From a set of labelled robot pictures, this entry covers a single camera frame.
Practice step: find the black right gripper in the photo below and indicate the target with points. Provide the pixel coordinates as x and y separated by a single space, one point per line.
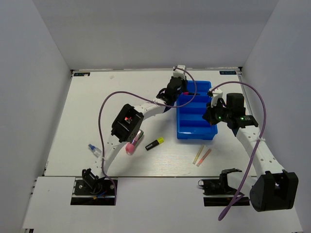
208 115

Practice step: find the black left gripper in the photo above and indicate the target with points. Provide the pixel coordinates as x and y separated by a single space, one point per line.
184 82

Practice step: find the pink cap black highlighter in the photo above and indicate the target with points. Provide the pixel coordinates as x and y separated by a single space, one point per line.
190 93

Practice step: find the yellow thin pen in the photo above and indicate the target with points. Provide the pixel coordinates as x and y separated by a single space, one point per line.
198 154

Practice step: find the orange thin pen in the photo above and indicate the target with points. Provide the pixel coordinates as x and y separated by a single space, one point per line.
204 157

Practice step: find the yellow cap black highlighter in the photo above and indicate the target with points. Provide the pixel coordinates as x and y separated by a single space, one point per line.
154 143

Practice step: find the pink crayon tube case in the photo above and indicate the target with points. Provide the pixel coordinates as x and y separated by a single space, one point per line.
131 146

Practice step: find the clear spray bottle blue cap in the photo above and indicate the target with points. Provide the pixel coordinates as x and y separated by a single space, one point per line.
96 151

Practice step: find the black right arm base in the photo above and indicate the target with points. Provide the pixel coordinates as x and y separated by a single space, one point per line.
214 195

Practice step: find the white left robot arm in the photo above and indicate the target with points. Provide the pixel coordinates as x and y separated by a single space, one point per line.
125 128

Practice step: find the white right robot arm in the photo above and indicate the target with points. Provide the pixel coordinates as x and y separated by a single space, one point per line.
273 188

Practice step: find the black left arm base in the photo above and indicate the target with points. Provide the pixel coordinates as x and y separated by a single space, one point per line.
102 195

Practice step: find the blue plastic compartment bin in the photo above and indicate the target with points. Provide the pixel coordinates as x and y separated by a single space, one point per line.
190 124

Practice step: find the right corner table label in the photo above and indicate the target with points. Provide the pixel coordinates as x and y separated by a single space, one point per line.
226 72

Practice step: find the corner table label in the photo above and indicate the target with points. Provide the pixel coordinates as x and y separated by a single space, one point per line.
226 72
81 74

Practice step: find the left corner table label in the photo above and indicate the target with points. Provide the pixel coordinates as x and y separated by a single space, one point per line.
81 74

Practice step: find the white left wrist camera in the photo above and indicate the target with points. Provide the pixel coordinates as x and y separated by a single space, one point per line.
179 72

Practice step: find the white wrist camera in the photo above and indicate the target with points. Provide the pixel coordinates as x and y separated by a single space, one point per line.
215 94
179 72

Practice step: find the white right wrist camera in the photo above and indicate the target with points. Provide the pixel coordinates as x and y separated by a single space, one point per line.
215 94

